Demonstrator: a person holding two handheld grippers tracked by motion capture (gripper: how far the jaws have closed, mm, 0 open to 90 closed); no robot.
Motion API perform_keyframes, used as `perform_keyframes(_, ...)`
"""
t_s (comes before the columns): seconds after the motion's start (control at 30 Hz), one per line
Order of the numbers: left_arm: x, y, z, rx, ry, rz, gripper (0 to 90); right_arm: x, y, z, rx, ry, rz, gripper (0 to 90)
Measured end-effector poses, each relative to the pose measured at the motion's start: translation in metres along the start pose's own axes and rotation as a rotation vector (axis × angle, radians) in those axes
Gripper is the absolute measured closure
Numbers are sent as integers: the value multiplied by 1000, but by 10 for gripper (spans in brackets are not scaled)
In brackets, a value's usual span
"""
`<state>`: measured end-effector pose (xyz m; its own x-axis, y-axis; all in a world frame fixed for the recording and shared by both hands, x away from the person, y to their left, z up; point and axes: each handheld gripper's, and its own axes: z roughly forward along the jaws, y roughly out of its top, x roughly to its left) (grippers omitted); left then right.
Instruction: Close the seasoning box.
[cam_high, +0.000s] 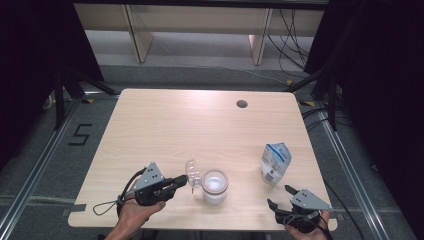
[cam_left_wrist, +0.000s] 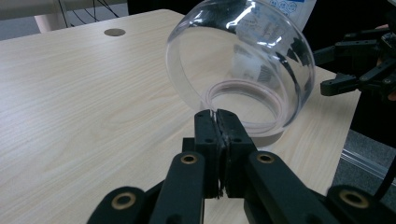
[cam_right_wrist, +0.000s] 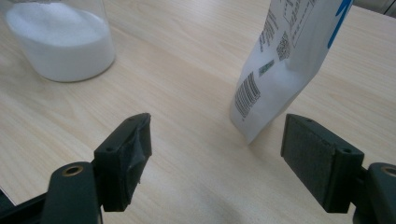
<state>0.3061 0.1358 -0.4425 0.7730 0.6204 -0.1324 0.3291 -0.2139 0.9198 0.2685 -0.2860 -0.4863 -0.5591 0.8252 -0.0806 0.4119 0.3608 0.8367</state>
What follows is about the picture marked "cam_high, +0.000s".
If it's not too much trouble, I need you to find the blue and white carton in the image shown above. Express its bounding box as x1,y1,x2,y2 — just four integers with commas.
260,142,293,187

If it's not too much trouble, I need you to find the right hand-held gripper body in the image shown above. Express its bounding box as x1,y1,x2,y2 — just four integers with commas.
275,188,333,234

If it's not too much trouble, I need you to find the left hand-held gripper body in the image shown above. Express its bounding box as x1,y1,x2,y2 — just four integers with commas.
133,161,168,207

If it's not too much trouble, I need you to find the black curtain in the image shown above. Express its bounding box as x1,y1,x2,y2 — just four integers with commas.
304,0,424,240
0,0,104,171

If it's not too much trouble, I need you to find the person's right hand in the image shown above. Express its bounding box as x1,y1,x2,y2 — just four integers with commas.
284,209,331,240

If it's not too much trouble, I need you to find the black metal stand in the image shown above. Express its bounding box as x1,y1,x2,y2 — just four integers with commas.
53,66,119,131
283,66,339,133

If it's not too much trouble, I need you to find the black floor cable pair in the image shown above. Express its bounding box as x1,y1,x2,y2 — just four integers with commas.
301,106,351,133

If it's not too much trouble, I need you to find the light wooden shelf unit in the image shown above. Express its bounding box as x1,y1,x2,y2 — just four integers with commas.
72,3,326,67

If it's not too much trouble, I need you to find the black hanging cable bundle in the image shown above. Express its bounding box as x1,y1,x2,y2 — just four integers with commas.
266,8,311,79

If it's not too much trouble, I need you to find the person's left hand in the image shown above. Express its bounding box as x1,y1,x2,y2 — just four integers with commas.
116,196,167,234

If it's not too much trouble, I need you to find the black wrist strap cable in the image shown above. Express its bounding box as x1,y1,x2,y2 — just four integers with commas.
314,214,332,240

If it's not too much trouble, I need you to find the metal floor rail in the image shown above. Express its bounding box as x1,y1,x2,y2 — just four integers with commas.
0,99,81,234
316,101,388,240

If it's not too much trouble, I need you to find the black looped gripper cable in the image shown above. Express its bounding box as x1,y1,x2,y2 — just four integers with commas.
92,166,148,217

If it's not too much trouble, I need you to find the clear glass measuring cup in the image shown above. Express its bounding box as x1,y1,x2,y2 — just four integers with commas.
184,158,230,206

